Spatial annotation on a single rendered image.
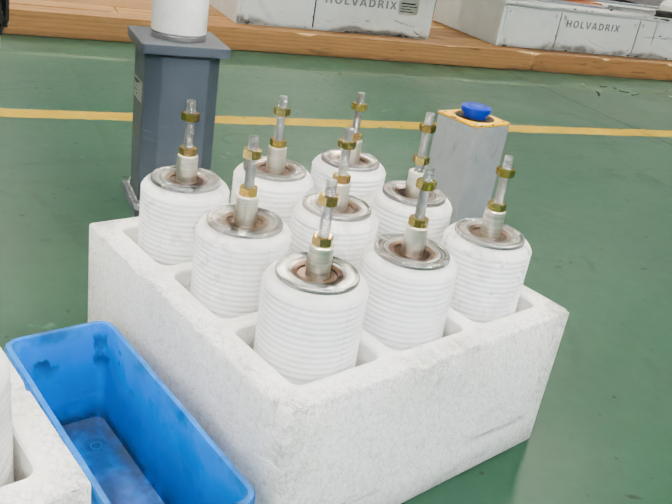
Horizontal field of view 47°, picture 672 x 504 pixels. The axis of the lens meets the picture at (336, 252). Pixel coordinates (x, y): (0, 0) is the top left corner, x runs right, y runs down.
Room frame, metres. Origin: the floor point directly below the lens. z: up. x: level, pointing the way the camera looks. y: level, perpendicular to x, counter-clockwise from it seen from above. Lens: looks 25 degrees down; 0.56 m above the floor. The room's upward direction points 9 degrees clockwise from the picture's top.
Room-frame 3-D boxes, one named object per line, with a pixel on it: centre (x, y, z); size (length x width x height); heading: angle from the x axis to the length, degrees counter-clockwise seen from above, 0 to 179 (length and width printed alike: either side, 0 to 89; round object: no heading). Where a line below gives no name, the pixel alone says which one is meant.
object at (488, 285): (0.77, -0.16, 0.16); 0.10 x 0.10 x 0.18
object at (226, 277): (0.69, 0.09, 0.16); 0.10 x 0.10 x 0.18
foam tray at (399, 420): (0.77, 0.01, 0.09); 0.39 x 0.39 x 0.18; 43
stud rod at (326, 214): (0.61, 0.01, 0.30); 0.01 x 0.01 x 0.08
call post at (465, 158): (1.03, -0.15, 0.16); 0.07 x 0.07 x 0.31; 43
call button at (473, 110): (1.03, -0.15, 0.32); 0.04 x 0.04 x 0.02
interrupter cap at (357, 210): (0.77, 0.01, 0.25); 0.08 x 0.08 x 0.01
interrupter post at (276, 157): (0.86, 0.09, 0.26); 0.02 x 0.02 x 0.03
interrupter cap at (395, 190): (0.85, -0.08, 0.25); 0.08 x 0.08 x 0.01
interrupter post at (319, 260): (0.61, 0.01, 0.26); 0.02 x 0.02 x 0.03
